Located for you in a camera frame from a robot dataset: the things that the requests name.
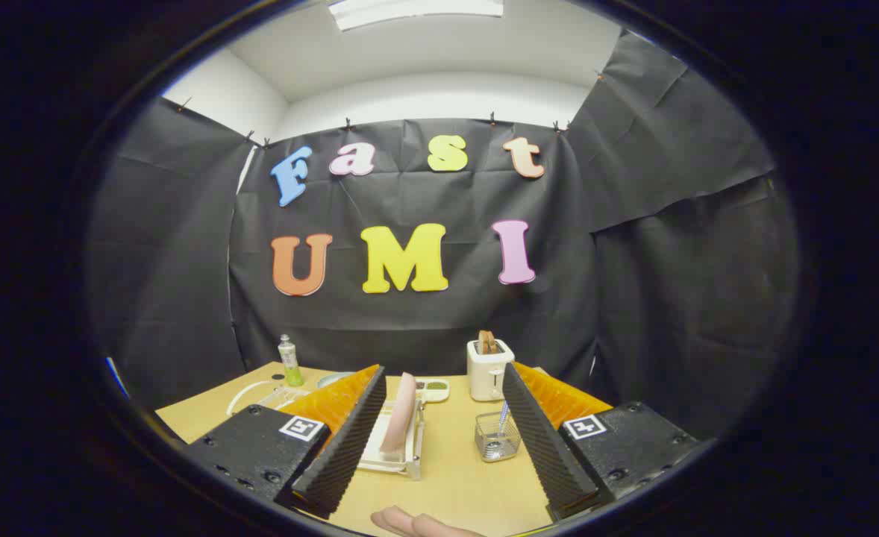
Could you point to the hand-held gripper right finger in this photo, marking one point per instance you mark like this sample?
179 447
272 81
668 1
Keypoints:
540 440

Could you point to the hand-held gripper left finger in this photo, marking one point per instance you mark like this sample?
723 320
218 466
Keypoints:
350 447

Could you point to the pink plate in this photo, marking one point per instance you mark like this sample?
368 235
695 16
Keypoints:
401 414

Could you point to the light blue plate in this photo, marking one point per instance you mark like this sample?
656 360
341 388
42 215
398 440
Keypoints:
331 379

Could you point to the white divided dish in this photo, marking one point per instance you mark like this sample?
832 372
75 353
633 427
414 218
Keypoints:
433 394

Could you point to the white toaster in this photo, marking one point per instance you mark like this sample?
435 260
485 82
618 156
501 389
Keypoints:
488 373

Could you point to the green clear bottle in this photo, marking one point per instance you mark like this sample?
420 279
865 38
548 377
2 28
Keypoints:
291 369

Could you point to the brown toast slice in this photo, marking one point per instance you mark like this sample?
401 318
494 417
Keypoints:
487 343

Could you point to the black backdrop cloth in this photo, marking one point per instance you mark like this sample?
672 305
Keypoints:
410 313

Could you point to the ceiling light panel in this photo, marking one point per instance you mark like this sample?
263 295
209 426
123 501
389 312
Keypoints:
410 11

